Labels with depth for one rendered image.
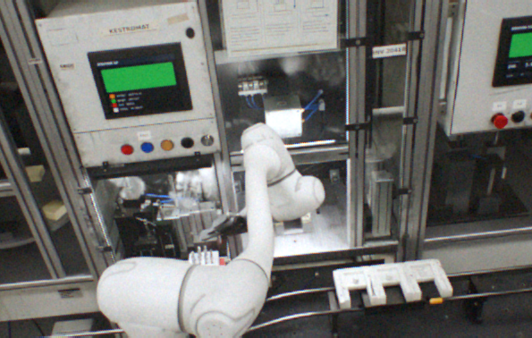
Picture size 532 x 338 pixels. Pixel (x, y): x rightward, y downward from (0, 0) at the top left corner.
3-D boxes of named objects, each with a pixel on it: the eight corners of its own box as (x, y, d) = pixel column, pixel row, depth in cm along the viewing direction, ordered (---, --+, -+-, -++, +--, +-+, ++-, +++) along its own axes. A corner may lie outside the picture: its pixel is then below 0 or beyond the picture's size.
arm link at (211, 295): (270, 256, 106) (206, 249, 109) (243, 304, 89) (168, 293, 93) (270, 313, 110) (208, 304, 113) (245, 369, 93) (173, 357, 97)
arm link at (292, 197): (291, 214, 161) (269, 176, 159) (334, 197, 153) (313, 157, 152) (278, 231, 152) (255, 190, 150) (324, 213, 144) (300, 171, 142)
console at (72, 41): (81, 173, 159) (30, 24, 133) (100, 125, 183) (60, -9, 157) (221, 157, 159) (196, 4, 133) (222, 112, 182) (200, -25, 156)
